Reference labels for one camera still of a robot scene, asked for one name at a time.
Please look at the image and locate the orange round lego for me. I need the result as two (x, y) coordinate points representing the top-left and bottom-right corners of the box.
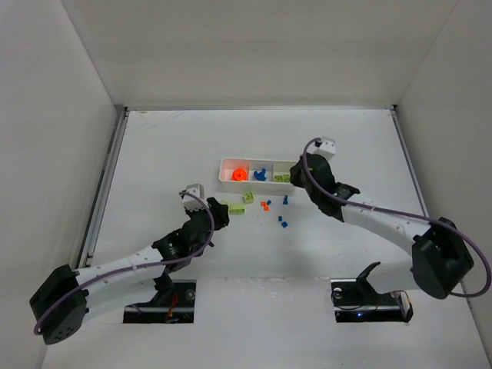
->
(231, 168), (248, 181)

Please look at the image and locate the blue round lego piece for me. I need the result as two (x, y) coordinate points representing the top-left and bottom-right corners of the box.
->
(253, 168), (267, 181)

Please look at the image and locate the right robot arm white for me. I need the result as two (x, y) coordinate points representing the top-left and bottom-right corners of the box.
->
(289, 153), (474, 300)

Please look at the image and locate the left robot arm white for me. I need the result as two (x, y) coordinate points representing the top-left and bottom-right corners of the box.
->
(29, 197), (230, 345)

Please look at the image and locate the green sloped lego brick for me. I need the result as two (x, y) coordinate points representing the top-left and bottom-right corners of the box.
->
(228, 203), (245, 215)

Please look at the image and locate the green square lego brick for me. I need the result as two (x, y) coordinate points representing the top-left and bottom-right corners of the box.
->
(243, 191), (254, 204)

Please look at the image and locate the white three-compartment tray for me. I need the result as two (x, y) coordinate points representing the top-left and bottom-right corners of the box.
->
(218, 158), (295, 195)

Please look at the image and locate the small blue lego pair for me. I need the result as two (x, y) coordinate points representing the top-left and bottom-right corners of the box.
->
(278, 216), (288, 228)

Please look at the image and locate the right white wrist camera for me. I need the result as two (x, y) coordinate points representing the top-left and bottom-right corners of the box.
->
(313, 137), (336, 161)

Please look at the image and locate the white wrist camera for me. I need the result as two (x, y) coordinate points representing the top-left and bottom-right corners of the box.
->
(313, 137), (336, 161)
(180, 183), (204, 212)

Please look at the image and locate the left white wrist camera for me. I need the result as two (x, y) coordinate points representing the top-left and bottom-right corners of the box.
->
(180, 183), (204, 212)

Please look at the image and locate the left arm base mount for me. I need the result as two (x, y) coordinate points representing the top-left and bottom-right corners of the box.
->
(122, 280), (197, 324)

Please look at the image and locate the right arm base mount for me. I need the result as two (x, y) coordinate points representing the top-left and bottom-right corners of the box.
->
(330, 261), (414, 324)

